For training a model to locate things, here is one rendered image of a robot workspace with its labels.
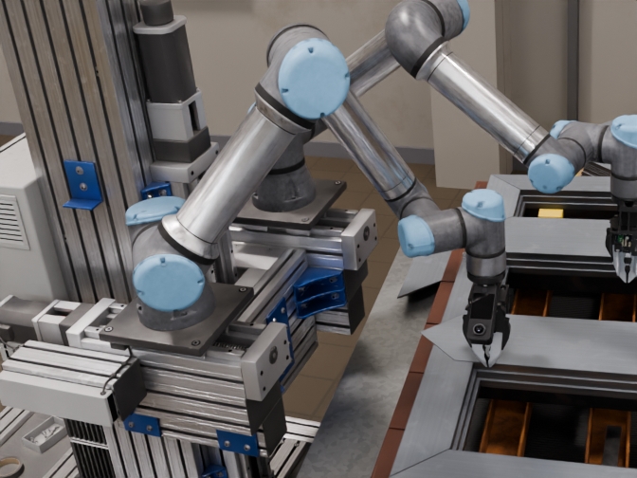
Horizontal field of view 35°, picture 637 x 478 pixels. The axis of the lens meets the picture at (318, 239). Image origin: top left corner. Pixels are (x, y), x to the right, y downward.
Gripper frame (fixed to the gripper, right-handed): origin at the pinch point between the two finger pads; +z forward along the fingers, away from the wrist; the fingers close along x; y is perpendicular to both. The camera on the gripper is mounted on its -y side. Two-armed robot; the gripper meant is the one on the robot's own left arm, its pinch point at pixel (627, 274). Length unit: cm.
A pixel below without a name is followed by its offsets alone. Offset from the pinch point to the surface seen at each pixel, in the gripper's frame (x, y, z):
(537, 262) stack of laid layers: -20.1, -16.9, 7.6
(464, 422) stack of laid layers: -27, 43, 8
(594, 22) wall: -19, -246, 21
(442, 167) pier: -85, -228, 82
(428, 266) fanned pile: -50, -33, 20
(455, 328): -33.6, 15.7, 5.6
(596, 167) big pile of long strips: -10, -71, 8
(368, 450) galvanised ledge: -49, 35, 24
